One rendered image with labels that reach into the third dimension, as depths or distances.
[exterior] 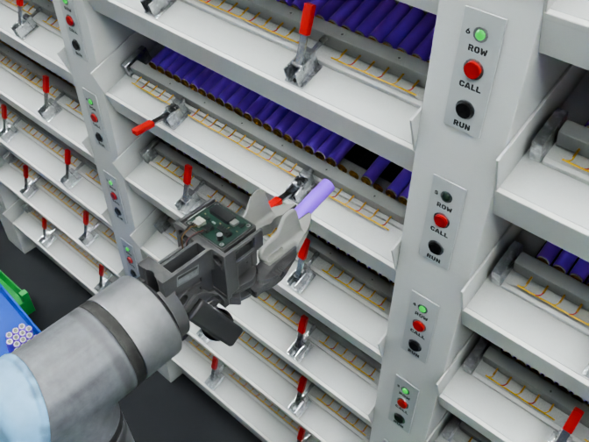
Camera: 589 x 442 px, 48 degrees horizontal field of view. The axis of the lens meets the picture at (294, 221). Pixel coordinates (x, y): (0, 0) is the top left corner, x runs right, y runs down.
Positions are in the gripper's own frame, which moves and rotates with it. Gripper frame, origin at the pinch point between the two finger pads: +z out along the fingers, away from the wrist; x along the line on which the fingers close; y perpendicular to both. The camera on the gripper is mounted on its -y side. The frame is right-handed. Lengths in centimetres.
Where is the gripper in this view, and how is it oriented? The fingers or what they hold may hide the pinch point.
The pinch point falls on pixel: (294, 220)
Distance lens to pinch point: 75.4
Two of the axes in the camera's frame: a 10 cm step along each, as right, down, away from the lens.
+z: 6.7, -5.1, 5.5
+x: -7.5, -4.6, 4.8
